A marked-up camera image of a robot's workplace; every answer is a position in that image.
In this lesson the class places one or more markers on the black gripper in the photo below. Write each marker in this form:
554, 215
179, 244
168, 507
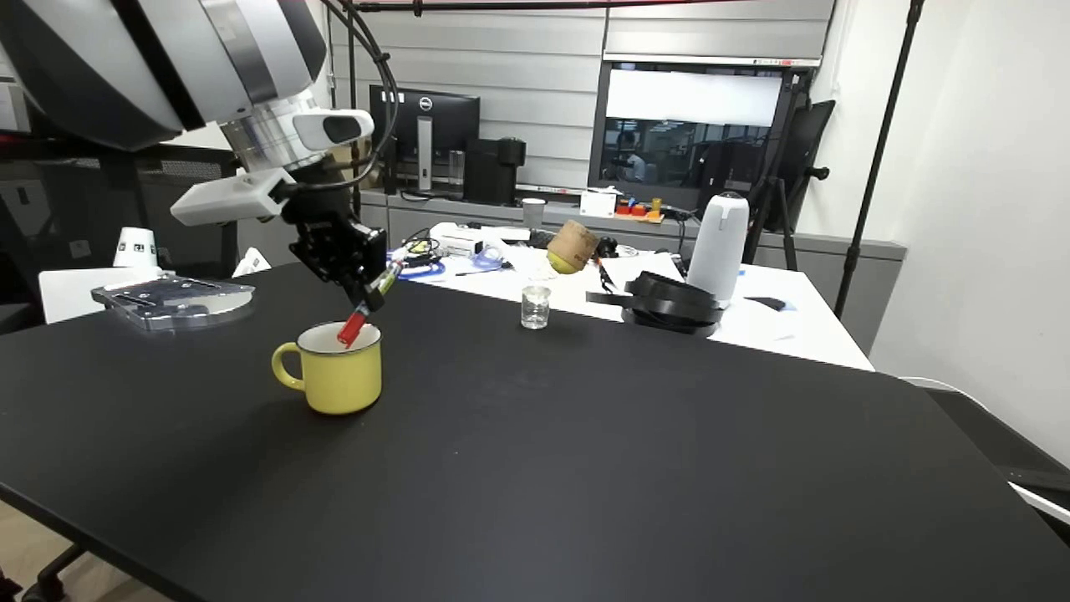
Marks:
334, 238

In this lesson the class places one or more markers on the red capped marker pen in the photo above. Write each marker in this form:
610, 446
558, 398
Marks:
355, 329

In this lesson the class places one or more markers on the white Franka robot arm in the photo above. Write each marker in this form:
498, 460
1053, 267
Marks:
136, 56

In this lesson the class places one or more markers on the yellow enamel mug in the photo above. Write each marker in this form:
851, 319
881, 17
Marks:
340, 379

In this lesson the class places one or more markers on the small clear glass jar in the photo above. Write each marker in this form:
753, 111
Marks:
536, 309

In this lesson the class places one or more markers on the black computer monitor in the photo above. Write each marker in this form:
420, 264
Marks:
430, 135

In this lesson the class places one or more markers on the black desktop box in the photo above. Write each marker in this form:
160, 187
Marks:
496, 169

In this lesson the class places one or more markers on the brown wooden mallet head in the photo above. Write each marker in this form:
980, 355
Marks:
570, 248

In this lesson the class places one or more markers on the white box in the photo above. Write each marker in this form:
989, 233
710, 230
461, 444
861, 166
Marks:
598, 201

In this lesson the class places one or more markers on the red orange small blocks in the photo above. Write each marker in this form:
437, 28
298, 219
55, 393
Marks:
637, 207

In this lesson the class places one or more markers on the white rectangular board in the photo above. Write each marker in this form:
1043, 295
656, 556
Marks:
70, 295

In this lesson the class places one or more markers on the black office chair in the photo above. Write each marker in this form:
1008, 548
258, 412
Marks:
68, 223

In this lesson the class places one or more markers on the large dark window screen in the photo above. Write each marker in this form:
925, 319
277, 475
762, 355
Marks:
691, 135

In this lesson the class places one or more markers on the black table leg base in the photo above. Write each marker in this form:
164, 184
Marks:
55, 573

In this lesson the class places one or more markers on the black flat panel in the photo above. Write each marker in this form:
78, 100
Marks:
814, 144

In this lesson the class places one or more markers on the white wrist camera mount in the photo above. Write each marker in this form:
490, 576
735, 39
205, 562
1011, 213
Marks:
229, 197

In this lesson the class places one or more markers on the thin black wall pole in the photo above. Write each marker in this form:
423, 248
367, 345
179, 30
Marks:
881, 144

